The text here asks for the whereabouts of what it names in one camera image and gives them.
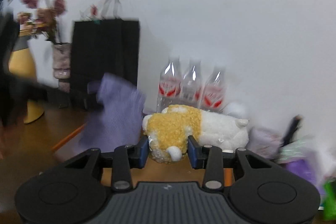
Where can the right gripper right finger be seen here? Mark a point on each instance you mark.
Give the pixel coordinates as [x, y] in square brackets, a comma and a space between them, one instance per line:
[210, 159]

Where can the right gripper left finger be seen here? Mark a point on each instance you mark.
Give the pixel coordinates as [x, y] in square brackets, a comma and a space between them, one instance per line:
[125, 158]

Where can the purple knitted cloth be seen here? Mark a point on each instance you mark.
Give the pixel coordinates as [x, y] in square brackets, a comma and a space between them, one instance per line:
[119, 121]

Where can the yellow white plush toy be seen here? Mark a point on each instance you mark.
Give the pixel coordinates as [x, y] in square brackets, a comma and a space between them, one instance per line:
[168, 131]

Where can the white tin box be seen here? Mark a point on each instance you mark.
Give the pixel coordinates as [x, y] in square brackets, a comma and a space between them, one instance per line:
[264, 142]

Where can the right water bottle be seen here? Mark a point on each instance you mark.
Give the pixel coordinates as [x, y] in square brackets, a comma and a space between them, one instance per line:
[214, 91]

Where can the water bottle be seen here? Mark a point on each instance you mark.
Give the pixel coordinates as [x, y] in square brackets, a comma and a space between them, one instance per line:
[214, 91]
[169, 85]
[191, 84]

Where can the orange pencil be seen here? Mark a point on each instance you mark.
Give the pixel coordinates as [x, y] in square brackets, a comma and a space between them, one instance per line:
[68, 138]

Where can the middle water bottle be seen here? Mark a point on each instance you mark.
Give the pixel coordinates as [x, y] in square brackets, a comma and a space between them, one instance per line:
[191, 84]

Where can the left water bottle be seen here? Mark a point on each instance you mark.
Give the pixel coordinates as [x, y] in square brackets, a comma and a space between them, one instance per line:
[169, 85]

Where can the purple tissue pack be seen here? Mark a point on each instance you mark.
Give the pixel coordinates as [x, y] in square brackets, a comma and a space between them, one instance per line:
[307, 168]

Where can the black paper gift bag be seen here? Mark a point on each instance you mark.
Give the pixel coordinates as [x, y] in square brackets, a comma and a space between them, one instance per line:
[106, 45]

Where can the green plastic box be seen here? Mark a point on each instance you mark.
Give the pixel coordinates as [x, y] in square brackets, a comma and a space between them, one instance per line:
[329, 212]

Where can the pink textured flower vase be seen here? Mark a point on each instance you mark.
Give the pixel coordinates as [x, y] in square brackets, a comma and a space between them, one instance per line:
[61, 55]

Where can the yellow thermos jug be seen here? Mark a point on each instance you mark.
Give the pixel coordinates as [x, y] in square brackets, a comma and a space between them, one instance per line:
[22, 63]

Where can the dried pink roses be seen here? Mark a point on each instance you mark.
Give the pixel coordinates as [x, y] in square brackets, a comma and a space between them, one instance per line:
[42, 19]

